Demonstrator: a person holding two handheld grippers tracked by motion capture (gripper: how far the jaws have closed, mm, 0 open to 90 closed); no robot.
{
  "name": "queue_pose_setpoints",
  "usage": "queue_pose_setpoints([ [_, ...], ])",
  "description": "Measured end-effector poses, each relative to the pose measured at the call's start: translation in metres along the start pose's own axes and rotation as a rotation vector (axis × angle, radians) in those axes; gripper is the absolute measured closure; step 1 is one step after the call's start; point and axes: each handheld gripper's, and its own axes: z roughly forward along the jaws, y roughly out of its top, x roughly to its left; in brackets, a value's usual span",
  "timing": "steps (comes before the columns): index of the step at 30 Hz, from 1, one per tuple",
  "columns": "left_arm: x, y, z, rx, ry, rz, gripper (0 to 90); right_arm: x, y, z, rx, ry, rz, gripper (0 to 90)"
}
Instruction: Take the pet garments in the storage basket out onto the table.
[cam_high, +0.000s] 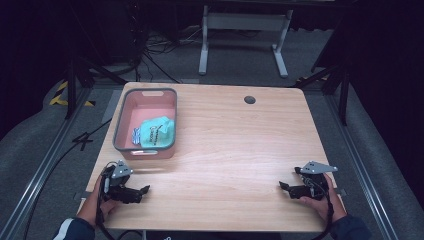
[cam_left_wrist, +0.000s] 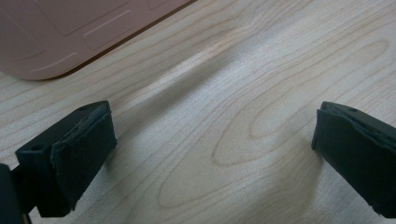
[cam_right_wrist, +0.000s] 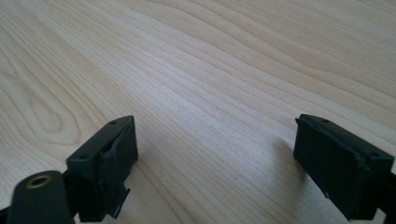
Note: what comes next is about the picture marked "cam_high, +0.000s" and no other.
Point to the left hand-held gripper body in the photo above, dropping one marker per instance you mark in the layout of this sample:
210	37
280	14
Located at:
121	188

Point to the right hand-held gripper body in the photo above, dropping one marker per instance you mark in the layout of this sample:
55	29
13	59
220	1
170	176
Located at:
313	181

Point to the person's right hand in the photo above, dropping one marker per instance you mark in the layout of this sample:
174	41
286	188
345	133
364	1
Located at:
325	206

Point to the person's left hand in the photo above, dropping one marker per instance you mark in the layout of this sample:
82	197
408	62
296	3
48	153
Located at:
91	206

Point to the blue and white striped packet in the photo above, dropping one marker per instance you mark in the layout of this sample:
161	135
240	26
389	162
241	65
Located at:
136	136

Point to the teal printed packet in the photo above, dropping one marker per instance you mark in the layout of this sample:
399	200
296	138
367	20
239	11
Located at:
158	131

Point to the pink basket with grey rim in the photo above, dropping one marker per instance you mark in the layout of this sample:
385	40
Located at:
133	113

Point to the black tripod stand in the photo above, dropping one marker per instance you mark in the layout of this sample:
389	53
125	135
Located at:
71	86
343	90

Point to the grey metal floor rail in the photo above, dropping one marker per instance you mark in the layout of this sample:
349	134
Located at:
43	170
360	160

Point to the white metal desk frame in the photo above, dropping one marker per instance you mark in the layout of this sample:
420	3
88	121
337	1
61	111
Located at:
245	21

